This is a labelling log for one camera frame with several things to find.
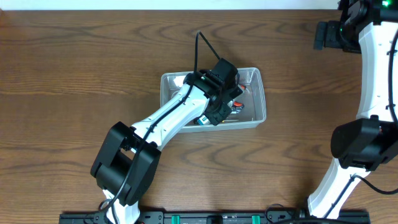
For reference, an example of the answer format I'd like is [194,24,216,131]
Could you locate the blue white screwdriver box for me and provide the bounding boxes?
[197,115,210,126]

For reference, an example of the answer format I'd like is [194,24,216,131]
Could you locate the red handled pliers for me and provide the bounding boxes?
[232,85,246,108]

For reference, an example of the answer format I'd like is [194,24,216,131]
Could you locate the slim black yellow screwdriver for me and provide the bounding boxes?
[193,119,239,125]

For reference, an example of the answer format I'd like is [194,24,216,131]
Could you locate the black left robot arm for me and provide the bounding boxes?
[90,58,243,223]

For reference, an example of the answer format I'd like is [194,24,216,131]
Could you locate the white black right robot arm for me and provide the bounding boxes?
[297,0,397,223]

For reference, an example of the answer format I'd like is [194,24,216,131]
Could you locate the clear plastic container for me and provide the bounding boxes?
[160,67,267,133]

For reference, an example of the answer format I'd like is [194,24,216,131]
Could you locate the black mounting rail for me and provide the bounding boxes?
[58,210,371,224]

